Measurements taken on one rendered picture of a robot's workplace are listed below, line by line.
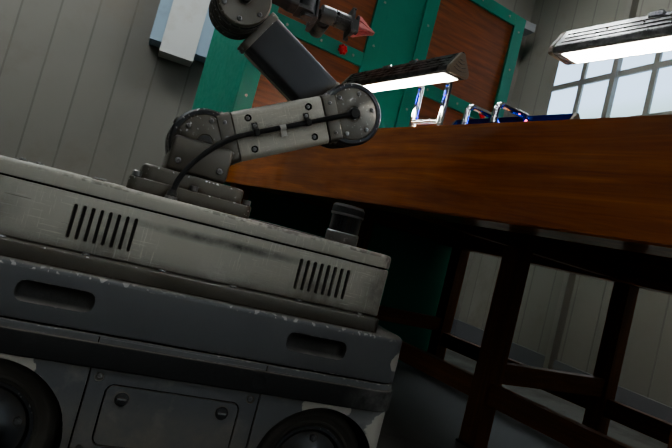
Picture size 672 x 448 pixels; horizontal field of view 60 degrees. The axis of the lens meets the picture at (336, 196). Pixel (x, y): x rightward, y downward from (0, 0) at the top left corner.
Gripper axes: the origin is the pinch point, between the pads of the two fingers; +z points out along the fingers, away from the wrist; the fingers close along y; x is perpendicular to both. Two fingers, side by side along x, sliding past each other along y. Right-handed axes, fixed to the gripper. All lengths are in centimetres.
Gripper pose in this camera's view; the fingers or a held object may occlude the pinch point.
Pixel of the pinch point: (371, 33)
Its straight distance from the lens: 211.3
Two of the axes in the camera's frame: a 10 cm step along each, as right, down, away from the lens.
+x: 4.3, -3.0, -8.5
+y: -1.1, 9.2, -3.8
